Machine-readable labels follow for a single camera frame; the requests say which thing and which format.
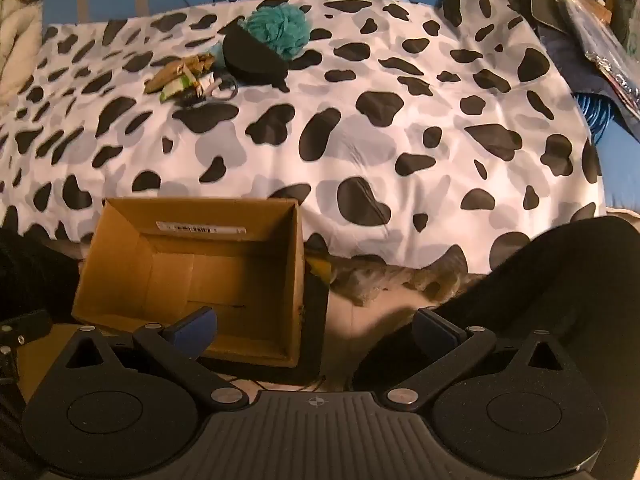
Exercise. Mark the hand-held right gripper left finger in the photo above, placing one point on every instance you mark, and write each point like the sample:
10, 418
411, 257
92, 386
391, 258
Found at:
197, 331

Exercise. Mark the beige quilted blanket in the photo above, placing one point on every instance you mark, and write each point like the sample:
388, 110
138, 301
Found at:
17, 20

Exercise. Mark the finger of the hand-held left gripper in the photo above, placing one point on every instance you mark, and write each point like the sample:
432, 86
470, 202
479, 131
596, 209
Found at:
30, 325

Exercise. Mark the blue sofa seat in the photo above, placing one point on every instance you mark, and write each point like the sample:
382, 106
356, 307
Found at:
620, 175

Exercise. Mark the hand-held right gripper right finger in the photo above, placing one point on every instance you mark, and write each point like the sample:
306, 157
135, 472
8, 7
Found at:
430, 332

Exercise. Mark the clear plastic bag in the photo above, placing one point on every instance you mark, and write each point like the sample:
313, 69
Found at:
610, 45

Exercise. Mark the cow print blanket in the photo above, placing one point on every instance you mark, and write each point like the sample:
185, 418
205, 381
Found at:
350, 135

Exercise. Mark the person's right leg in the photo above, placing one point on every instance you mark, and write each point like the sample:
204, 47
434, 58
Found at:
550, 280

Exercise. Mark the teal bath loofah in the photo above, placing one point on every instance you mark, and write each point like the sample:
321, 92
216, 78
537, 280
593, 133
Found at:
280, 27

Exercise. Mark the black semicircular pouch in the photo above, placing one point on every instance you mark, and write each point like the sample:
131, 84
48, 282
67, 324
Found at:
250, 62

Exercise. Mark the brown patterned cloth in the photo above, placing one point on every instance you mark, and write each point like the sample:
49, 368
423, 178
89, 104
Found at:
400, 275

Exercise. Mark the brown cardboard box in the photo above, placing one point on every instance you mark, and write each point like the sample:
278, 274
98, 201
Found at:
240, 280

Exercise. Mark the green and white packet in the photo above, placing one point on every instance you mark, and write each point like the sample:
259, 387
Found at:
175, 87

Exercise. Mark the brown snack packet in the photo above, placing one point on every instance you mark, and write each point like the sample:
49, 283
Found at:
172, 70

